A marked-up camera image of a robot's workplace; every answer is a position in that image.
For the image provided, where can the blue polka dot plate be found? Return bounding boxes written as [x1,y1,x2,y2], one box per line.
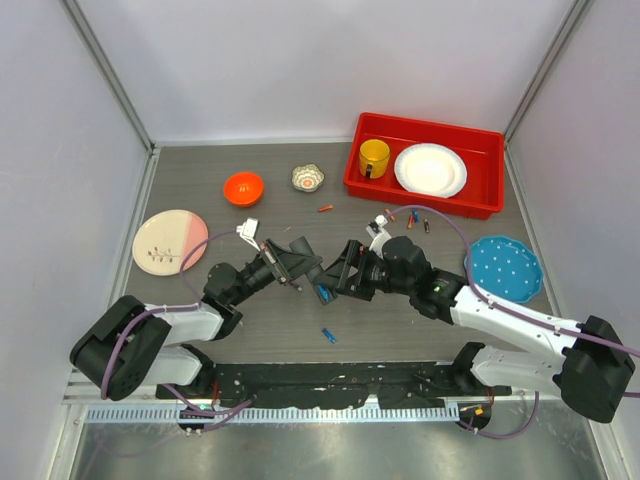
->
[464,235,544,304]

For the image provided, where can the white paper plate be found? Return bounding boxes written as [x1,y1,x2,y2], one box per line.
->
[394,143,468,198]

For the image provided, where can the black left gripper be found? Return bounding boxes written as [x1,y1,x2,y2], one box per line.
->
[229,239,321,307]

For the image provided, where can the orange bowl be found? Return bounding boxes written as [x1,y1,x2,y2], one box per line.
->
[223,172,264,208]

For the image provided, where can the yellow mug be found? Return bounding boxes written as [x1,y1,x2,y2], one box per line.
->
[359,138,391,179]

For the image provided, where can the small floral bowl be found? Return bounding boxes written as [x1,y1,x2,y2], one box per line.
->
[291,163,325,193]

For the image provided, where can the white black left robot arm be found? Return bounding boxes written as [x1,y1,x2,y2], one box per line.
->
[69,238,322,401]

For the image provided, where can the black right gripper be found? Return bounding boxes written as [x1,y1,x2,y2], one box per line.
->
[315,239,414,302]

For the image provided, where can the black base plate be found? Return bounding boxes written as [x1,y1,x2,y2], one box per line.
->
[154,360,511,409]

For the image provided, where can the red plastic bin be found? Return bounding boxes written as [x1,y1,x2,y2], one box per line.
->
[343,112,505,220]

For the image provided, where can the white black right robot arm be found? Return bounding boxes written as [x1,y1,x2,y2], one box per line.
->
[314,236,635,423]

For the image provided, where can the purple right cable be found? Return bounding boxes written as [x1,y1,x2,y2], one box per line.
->
[387,204,640,441]

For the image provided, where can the pink cream plate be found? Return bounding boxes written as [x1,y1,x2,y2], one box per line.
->
[132,209,209,276]

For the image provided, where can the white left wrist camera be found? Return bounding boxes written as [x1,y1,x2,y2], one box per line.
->
[236,217,261,251]

